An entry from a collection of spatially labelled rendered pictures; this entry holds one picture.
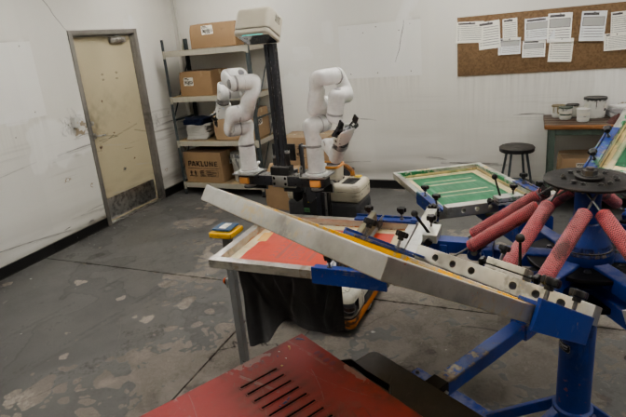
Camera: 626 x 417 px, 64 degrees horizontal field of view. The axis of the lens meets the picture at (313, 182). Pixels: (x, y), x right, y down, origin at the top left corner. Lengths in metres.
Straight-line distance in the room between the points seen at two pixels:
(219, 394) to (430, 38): 4.98
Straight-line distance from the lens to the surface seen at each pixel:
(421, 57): 5.81
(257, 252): 2.28
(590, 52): 5.74
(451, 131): 5.86
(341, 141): 2.45
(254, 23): 2.61
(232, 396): 1.24
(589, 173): 1.97
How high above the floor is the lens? 1.87
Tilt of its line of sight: 16 degrees down
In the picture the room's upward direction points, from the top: 5 degrees counter-clockwise
